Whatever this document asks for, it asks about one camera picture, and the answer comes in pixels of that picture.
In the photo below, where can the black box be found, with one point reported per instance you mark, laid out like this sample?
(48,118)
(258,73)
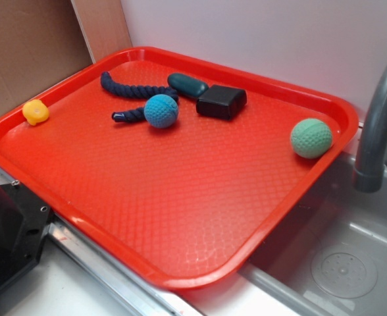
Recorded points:
(221,102)

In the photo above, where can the red plastic tray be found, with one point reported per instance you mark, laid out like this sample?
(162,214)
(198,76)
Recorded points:
(184,206)

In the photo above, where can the blue textured ball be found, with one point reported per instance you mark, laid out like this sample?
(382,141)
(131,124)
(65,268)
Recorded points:
(161,111)

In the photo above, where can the dark teal oval capsule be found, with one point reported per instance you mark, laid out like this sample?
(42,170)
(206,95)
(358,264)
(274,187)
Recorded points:
(187,85)

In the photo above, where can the green textured ball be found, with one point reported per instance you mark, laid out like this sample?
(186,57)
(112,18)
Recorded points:
(311,138)

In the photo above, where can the yellow rubber toy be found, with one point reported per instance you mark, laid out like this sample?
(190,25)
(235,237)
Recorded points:
(35,112)

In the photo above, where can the grey toy sink basin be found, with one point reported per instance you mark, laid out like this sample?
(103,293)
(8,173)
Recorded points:
(328,256)

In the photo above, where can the brown cardboard panel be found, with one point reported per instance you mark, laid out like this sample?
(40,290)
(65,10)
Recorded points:
(44,42)

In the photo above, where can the grey toy faucet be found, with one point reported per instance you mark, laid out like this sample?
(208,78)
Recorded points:
(371,158)

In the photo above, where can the navy blue rope toy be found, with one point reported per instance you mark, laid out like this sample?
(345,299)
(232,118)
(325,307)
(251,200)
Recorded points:
(133,92)

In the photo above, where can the silver metal rail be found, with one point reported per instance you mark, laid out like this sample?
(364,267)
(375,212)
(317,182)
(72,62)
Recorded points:
(73,278)

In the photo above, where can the black metal bracket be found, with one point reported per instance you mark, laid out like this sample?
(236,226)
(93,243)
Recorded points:
(24,223)

